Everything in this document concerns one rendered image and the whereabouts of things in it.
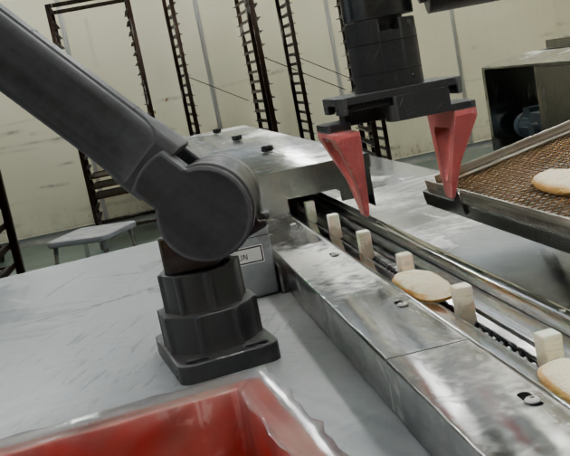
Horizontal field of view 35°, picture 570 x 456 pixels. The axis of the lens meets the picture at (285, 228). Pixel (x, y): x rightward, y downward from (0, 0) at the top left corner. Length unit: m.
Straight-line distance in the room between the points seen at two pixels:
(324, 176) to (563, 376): 0.73
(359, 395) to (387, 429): 0.07
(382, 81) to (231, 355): 0.25
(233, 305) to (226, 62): 7.05
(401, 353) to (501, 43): 7.88
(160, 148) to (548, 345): 0.34
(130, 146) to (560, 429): 0.42
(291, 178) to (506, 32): 7.31
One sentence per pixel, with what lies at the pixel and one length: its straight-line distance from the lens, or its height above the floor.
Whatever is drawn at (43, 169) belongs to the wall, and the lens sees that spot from 7.77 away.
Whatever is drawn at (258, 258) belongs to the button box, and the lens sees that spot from 0.95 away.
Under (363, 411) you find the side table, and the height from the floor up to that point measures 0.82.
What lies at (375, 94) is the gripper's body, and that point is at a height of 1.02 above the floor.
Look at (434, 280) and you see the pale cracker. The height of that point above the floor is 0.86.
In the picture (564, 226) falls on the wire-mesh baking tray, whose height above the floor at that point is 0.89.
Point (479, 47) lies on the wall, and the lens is 8.35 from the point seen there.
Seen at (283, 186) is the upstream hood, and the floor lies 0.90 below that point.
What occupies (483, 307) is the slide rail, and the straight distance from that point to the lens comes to 0.69.
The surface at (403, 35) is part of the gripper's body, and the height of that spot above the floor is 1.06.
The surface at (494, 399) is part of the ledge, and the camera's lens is 0.50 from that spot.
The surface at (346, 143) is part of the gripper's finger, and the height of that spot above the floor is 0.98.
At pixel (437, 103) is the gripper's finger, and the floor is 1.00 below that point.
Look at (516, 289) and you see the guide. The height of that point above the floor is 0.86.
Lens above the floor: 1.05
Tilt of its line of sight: 10 degrees down
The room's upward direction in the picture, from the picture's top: 11 degrees counter-clockwise
